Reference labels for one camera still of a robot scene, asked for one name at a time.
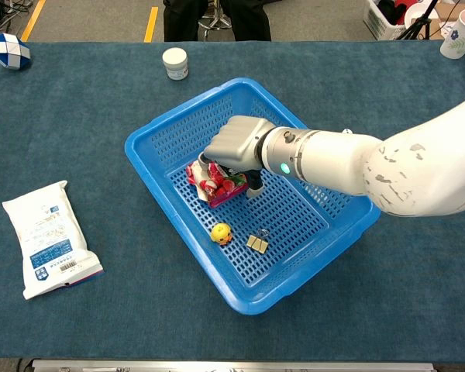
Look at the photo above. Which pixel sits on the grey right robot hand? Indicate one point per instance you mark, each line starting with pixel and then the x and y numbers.
pixel 236 143

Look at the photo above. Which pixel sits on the red drink pouch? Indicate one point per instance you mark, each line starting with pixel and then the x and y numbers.
pixel 221 190

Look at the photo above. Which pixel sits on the yellow duck toy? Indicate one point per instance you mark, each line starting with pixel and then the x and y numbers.
pixel 221 232

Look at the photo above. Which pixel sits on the gold binder clip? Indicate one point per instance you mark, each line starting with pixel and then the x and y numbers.
pixel 257 244

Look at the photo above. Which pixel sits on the blue perforated plastic basket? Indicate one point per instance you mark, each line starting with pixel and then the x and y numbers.
pixel 252 306

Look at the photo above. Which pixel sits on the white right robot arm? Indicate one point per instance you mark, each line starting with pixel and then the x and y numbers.
pixel 372 162

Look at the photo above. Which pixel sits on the white plastic laundry basket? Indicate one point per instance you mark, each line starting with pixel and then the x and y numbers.
pixel 376 23

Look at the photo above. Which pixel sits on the small white lidded jar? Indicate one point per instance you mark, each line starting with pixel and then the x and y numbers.
pixel 175 62

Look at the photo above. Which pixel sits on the chrome stool base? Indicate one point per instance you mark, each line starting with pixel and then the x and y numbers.
pixel 215 21

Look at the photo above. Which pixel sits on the person in black trousers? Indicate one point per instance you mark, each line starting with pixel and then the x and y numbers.
pixel 182 19

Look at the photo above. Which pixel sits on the yellow floor tape strip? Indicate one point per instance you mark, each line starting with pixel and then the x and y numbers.
pixel 151 23
pixel 33 21

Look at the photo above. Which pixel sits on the blue felt table cloth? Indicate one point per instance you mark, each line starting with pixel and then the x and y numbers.
pixel 62 116

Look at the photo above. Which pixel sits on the white blue printed packet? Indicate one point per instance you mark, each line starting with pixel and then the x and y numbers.
pixel 46 236

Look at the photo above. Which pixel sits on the red cloth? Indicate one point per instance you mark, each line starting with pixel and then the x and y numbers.
pixel 405 5

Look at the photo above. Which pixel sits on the white bowl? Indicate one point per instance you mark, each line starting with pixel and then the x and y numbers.
pixel 414 15

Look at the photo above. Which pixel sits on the black tripod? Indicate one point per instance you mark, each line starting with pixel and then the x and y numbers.
pixel 426 11

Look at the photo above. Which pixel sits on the blue white snake puzzle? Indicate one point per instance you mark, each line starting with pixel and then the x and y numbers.
pixel 9 50

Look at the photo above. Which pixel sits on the floral print paper cup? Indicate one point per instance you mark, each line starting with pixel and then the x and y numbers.
pixel 459 38

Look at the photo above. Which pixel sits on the cardboard box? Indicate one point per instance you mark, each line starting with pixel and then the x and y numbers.
pixel 447 13

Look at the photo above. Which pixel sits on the aluminium table edge rail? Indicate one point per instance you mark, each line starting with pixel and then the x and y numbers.
pixel 232 366

